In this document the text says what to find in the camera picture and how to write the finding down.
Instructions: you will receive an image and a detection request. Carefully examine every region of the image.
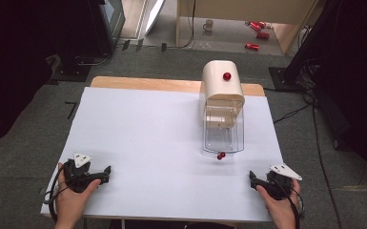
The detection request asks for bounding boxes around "white table sheet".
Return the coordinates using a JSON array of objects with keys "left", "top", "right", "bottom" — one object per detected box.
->
[{"left": 40, "top": 86, "right": 284, "bottom": 223}]

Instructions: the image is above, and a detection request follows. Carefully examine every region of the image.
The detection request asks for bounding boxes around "left hand-held gripper cable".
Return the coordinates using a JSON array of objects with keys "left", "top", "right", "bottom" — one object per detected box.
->
[{"left": 43, "top": 161, "right": 74, "bottom": 223}]

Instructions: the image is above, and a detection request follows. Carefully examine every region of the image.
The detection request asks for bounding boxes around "person's dark clothing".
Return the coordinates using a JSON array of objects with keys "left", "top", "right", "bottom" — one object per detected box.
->
[{"left": 108, "top": 219, "right": 237, "bottom": 229}]

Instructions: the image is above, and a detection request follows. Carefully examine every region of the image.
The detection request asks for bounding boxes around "clear plastic drawer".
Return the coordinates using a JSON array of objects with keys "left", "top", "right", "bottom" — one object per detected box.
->
[{"left": 201, "top": 98, "right": 246, "bottom": 156}]

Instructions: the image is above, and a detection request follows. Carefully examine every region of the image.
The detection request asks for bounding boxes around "cream dispenser with red knob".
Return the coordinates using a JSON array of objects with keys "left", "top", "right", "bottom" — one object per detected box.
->
[{"left": 199, "top": 59, "right": 246, "bottom": 126}]

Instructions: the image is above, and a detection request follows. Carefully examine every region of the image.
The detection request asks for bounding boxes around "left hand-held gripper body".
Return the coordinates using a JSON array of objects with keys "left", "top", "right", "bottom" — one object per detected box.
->
[{"left": 63, "top": 153, "right": 92, "bottom": 194}]

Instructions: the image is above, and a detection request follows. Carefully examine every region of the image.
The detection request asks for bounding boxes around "hand-held gripper cable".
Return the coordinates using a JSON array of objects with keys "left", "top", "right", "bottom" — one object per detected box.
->
[
  {"left": 43, "top": 161, "right": 74, "bottom": 223},
  {"left": 275, "top": 179, "right": 307, "bottom": 229}
]

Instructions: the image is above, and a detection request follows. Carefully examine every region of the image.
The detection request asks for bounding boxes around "person's left hand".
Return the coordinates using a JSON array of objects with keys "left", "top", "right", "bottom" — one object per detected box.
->
[{"left": 53, "top": 162, "right": 102, "bottom": 229}]

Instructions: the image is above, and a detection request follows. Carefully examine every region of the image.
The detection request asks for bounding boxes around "person's right hand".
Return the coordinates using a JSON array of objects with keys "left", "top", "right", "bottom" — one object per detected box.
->
[{"left": 255, "top": 177, "right": 301, "bottom": 229}]

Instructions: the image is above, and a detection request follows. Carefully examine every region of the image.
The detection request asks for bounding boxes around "white leaning board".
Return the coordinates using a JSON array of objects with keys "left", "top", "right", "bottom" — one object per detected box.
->
[{"left": 144, "top": 0, "right": 167, "bottom": 36}]

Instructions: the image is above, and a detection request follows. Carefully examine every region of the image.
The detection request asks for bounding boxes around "black floor cable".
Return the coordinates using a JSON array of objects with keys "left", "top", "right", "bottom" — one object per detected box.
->
[{"left": 272, "top": 92, "right": 344, "bottom": 229}]

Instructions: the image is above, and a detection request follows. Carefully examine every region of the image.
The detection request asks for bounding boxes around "black metal stand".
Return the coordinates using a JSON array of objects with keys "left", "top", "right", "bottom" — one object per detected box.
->
[{"left": 268, "top": 0, "right": 344, "bottom": 94}]

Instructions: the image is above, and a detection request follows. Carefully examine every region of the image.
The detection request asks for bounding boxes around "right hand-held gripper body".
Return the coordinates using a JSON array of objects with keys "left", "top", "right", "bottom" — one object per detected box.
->
[{"left": 265, "top": 163, "right": 303, "bottom": 201}]

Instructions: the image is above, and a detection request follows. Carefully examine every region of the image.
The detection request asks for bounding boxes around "right hand-held gripper cable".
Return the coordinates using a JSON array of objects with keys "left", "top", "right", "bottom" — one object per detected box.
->
[{"left": 275, "top": 179, "right": 307, "bottom": 229}]

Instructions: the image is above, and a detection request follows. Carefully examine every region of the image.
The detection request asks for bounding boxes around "light wooden desk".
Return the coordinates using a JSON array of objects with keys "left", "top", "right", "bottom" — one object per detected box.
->
[{"left": 175, "top": 0, "right": 319, "bottom": 55}]

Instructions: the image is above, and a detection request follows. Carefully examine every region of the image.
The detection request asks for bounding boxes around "black hanging cable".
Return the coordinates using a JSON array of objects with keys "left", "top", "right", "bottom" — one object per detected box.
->
[{"left": 175, "top": 0, "right": 197, "bottom": 50}]

